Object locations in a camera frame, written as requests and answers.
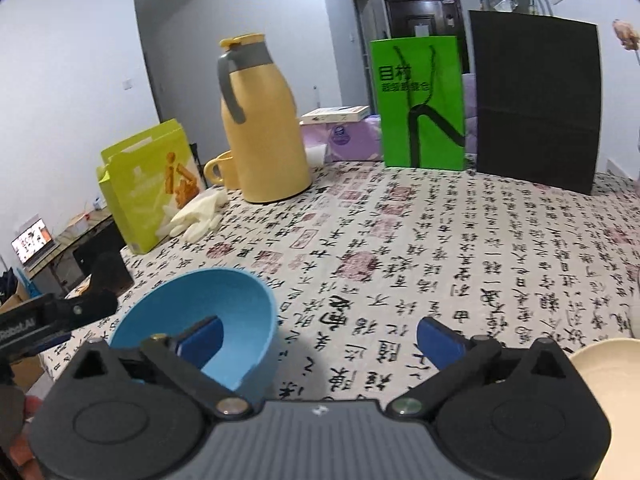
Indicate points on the yellow mug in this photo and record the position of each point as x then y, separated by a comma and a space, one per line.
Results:
222, 170

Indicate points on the yellow-green gift bag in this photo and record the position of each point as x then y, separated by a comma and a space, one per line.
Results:
140, 195

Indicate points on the person's left hand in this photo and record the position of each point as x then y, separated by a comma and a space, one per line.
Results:
22, 460

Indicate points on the white tissue paper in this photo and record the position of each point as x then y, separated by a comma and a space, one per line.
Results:
317, 154

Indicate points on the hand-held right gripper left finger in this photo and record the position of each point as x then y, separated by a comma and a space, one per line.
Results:
200, 342

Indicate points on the dried pink flowers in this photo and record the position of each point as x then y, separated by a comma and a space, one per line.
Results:
627, 35

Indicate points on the dark desk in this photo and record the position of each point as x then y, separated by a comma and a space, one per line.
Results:
75, 255

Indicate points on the open laptop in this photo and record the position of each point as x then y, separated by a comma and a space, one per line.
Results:
32, 242

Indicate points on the white flat box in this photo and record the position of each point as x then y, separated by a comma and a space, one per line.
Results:
335, 114

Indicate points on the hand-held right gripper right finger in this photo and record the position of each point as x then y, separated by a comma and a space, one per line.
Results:
440, 342

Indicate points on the calligraphy printed tablecloth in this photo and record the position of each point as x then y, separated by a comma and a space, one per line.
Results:
400, 260

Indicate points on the yellow thermos jug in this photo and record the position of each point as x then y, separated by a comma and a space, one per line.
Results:
265, 140

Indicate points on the blue bowl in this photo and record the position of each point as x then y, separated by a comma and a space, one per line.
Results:
165, 310

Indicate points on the purple tissue pack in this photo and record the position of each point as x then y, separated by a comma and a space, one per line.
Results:
350, 142

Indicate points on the dark entrance door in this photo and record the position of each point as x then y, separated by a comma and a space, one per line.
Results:
425, 15

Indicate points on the green paper bag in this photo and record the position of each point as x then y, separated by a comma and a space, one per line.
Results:
420, 125

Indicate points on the grey interior door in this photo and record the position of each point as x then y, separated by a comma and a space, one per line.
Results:
362, 45

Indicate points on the black paper bag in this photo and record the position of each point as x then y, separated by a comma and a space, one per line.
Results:
535, 100

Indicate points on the white rubber gloves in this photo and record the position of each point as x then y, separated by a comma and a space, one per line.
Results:
195, 215

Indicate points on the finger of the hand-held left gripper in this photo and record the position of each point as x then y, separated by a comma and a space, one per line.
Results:
80, 307

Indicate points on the cream plate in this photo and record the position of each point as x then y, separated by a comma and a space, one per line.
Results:
610, 390

